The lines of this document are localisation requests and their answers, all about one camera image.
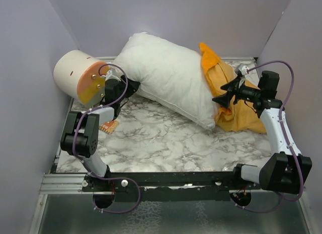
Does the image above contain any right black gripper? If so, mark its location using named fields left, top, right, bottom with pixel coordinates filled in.
left=213, top=76, right=262, bottom=109

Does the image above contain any orange Mickey Mouse pillowcase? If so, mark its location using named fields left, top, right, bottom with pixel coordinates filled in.
left=198, top=42, right=267, bottom=134

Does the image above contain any white pillow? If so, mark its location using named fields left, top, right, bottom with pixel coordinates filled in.
left=113, top=32, right=218, bottom=130

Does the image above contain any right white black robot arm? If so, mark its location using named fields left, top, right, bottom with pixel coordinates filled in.
left=212, top=69, right=312, bottom=194

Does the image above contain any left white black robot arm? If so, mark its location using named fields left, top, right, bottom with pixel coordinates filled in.
left=60, top=76, right=140, bottom=191

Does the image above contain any small orange patterned card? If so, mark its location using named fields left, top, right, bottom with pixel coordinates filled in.
left=99, top=120, right=119, bottom=134

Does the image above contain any white cylinder with orange lid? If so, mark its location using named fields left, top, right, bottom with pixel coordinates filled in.
left=53, top=50, right=110, bottom=108

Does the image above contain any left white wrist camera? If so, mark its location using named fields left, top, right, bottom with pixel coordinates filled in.
left=105, top=68, right=121, bottom=81

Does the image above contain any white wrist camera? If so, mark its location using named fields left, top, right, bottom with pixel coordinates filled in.
left=105, top=68, right=121, bottom=81
left=234, top=63, right=250, bottom=77

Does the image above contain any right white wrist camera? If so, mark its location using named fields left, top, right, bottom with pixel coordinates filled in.
left=234, top=63, right=250, bottom=77

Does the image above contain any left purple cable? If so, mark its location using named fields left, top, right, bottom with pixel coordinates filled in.
left=72, top=63, right=141, bottom=214

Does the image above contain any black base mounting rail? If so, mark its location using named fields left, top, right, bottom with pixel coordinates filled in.
left=82, top=171, right=259, bottom=202

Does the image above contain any aluminium frame rail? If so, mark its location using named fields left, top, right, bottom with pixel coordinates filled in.
left=39, top=166, right=306, bottom=196

